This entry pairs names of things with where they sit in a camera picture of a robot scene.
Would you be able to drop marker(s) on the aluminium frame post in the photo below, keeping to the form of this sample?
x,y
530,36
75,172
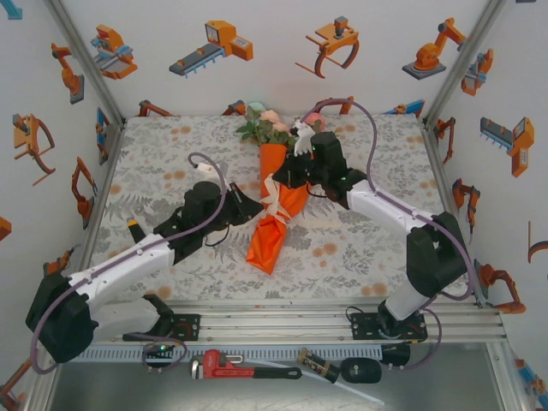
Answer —
x,y
40,385
509,377
463,60
87,60

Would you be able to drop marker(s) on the brass and black cylinder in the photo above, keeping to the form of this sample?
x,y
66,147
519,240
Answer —
x,y
319,365

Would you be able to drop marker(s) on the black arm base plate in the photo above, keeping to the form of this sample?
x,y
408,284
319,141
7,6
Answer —
x,y
190,327
361,327

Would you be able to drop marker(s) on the aluminium rail deck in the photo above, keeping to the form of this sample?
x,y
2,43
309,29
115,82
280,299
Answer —
x,y
278,329

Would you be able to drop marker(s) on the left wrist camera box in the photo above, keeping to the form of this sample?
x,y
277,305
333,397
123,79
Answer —
x,y
203,197

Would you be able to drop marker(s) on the white plastic strip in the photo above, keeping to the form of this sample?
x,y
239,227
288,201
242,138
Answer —
x,y
364,396

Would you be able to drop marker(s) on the red pipe wrench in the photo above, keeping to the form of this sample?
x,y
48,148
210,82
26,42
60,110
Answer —
x,y
214,364

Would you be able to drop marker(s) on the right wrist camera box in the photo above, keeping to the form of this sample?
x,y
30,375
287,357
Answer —
x,y
324,147

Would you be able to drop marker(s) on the black oval plastic object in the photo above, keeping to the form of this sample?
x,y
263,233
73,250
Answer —
x,y
361,370

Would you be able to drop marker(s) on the floral print tablecloth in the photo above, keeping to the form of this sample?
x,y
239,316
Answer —
x,y
205,282

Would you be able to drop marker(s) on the peach fake flower spray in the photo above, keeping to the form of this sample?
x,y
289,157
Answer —
x,y
270,115

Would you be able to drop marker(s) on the orange wrapping paper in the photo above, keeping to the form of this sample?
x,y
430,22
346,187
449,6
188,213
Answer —
x,y
265,248

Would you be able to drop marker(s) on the small circuit board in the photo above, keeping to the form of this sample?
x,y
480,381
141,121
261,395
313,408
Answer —
x,y
159,350

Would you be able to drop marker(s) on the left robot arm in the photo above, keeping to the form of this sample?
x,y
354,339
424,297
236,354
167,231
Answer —
x,y
128,265

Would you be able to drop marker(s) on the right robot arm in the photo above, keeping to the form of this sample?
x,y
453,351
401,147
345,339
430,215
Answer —
x,y
385,205

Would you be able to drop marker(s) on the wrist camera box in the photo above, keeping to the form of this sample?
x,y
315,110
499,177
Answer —
x,y
324,147
203,197

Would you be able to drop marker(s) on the aluminium side rail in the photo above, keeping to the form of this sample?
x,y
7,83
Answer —
x,y
433,145
106,171

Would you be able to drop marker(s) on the cream ribbon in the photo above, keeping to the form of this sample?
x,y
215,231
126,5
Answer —
x,y
272,203

